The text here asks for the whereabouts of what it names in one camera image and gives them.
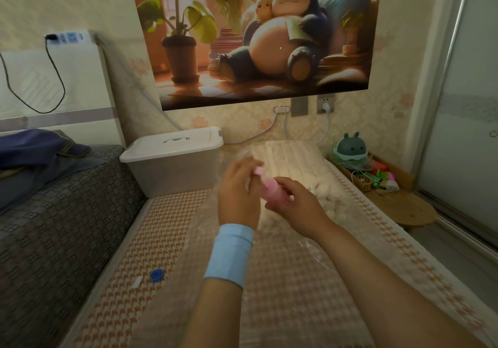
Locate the clear bag of white cotton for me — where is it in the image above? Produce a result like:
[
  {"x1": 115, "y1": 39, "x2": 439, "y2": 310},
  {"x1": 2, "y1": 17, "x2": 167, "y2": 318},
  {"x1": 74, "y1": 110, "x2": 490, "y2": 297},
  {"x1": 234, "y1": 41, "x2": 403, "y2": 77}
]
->
[{"x1": 216, "y1": 140, "x2": 352, "y2": 267}]

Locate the white lidded storage box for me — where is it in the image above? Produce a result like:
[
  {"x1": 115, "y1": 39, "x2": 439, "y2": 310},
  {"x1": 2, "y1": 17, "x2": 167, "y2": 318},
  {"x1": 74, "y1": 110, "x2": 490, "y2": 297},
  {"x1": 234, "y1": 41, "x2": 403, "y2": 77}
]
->
[{"x1": 119, "y1": 126, "x2": 225, "y2": 199}]

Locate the frosted glass sliding door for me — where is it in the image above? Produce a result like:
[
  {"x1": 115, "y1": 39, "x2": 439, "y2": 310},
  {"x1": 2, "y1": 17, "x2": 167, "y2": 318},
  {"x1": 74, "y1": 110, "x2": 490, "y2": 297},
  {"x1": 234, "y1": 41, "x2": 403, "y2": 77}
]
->
[{"x1": 412, "y1": 0, "x2": 498, "y2": 249}]

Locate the round wooden side table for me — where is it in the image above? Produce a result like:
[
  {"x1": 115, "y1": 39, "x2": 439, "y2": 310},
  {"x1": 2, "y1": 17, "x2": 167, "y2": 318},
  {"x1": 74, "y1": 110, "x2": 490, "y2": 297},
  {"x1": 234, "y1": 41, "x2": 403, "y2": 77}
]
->
[{"x1": 326, "y1": 152, "x2": 439, "y2": 232}]

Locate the white wall outlet with plug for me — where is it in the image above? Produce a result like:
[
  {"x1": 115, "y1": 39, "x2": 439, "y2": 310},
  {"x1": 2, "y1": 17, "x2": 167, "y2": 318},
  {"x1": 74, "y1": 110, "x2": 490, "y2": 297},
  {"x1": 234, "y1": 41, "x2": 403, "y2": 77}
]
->
[{"x1": 316, "y1": 94, "x2": 335, "y2": 115}]

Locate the white cable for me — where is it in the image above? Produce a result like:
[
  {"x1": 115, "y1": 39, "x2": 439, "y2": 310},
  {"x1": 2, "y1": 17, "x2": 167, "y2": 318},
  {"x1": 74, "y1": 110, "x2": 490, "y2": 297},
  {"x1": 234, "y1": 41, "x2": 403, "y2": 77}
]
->
[{"x1": 223, "y1": 111, "x2": 331, "y2": 146}]

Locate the white padded headboard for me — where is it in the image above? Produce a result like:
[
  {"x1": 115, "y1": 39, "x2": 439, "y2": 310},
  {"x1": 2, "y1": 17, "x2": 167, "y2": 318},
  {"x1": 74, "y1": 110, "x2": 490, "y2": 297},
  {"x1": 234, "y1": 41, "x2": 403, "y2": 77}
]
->
[{"x1": 0, "y1": 42, "x2": 118, "y2": 134}]

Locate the white power strip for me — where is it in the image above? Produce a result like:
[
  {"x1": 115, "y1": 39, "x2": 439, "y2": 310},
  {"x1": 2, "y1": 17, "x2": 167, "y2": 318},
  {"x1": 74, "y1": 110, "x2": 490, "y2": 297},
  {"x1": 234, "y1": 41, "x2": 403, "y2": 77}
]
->
[{"x1": 44, "y1": 29, "x2": 96, "y2": 46}]

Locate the pile of colourful small toys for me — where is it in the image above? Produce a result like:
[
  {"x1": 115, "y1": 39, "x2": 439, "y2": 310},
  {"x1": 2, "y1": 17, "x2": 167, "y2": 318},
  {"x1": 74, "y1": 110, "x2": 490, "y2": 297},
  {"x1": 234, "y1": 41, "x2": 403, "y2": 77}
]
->
[{"x1": 351, "y1": 164, "x2": 400, "y2": 195}]

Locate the person's right hand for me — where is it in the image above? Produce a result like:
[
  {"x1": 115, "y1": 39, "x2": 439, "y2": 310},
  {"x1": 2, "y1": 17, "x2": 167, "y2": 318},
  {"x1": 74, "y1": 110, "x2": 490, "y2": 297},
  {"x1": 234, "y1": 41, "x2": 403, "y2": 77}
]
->
[{"x1": 265, "y1": 176, "x2": 334, "y2": 240}]

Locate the pink plastic bottle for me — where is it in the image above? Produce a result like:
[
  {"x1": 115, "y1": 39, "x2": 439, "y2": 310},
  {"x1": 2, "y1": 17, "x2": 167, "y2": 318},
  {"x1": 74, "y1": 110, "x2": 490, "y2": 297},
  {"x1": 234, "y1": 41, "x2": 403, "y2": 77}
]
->
[{"x1": 252, "y1": 166, "x2": 296, "y2": 212}]

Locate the person's right forearm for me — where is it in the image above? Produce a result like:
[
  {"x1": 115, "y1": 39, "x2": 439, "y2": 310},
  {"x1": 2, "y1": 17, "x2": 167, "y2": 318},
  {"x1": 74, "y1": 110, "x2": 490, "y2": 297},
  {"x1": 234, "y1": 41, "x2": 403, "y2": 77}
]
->
[{"x1": 307, "y1": 219, "x2": 489, "y2": 348}]

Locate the person's left forearm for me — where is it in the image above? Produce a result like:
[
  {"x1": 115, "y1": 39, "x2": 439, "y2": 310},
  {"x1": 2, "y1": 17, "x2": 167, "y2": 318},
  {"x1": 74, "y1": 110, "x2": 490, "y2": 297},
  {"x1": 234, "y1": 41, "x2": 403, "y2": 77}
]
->
[{"x1": 186, "y1": 276, "x2": 245, "y2": 348}]

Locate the person's left hand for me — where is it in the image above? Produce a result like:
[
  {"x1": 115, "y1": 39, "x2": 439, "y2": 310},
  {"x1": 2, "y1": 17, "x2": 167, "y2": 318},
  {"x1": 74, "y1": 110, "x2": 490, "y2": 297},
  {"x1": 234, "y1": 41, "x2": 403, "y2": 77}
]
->
[{"x1": 217, "y1": 156, "x2": 262, "y2": 231}]

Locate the grey patterned bed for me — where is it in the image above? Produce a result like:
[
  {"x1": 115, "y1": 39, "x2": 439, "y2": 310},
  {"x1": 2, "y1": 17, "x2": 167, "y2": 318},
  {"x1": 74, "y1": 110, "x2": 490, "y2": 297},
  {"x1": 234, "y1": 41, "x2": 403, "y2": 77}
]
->
[{"x1": 0, "y1": 144, "x2": 147, "y2": 348}]

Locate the cartoon wall tapestry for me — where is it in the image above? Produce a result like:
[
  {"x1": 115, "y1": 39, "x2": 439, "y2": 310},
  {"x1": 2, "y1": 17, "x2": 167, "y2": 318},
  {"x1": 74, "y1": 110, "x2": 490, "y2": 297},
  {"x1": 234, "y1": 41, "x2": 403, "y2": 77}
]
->
[{"x1": 127, "y1": 0, "x2": 384, "y2": 112}]

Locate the light blue wristband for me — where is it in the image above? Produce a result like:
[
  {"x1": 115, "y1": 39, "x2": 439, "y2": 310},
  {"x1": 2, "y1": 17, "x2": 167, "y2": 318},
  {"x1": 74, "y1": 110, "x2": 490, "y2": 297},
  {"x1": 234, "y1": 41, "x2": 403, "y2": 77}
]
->
[{"x1": 203, "y1": 223, "x2": 255, "y2": 289}]

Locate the orange houndstooth mat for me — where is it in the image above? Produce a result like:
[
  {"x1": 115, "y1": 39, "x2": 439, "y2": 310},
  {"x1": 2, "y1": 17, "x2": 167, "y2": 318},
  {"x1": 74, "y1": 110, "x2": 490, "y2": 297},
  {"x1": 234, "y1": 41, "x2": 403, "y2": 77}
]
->
[{"x1": 59, "y1": 141, "x2": 498, "y2": 348}]

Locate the black power cable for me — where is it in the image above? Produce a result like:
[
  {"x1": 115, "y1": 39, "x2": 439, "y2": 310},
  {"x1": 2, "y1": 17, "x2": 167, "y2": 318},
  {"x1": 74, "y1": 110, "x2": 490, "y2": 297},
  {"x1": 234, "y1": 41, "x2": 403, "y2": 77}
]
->
[{"x1": 0, "y1": 34, "x2": 67, "y2": 114}]

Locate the blue cloth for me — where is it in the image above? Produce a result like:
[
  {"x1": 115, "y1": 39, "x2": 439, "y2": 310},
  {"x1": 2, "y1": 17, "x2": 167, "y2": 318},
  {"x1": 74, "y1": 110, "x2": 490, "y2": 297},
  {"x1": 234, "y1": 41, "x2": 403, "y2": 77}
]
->
[{"x1": 0, "y1": 128, "x2": 92, "y2": 212}]

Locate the grey wall plate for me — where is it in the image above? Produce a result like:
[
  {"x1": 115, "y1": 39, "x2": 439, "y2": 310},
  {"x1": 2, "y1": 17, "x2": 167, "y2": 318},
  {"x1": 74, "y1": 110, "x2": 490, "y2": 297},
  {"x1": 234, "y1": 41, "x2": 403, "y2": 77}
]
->
[{"x1": 290, "y1": 96, "x2": 309, "y2": 117}]

